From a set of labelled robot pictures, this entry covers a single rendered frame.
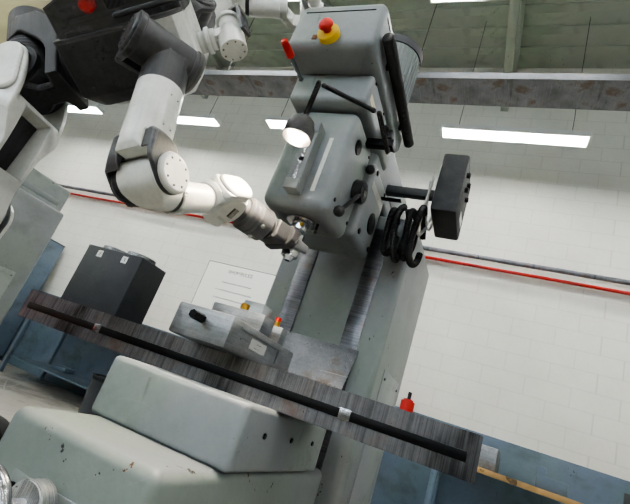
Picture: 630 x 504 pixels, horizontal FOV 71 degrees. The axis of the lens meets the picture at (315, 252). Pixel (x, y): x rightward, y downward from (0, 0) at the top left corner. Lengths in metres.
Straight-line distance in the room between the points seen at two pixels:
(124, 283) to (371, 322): 0.76
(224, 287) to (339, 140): 5.33
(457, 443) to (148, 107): 0.82
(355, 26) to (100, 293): 1.03
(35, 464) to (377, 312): 1.00
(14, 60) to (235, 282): 5.35
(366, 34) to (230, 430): 0.99
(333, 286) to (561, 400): 4.06
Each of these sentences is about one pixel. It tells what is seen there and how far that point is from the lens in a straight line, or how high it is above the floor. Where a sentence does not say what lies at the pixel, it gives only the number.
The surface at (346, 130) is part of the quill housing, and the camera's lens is 1.25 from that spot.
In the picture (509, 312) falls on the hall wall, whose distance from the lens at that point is 5.47.
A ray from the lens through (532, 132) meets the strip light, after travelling 5.48.
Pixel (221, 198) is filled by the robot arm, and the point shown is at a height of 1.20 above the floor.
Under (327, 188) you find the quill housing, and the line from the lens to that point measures 1.15.
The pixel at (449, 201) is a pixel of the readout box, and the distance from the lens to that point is 1.40.
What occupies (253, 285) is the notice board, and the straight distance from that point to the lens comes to 6.23.
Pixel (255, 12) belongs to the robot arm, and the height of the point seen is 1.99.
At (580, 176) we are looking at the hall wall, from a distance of 6.35.
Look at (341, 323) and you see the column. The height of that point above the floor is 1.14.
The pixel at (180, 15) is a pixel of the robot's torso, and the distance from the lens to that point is 1.13.
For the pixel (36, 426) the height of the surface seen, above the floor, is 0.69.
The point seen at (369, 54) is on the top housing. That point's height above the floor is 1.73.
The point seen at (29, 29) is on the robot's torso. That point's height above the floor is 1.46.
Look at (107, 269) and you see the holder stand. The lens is 1.44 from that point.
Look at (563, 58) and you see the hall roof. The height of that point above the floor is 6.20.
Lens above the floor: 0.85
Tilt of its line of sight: 19 degrees up
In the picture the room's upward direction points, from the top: 20 degrees clockwise
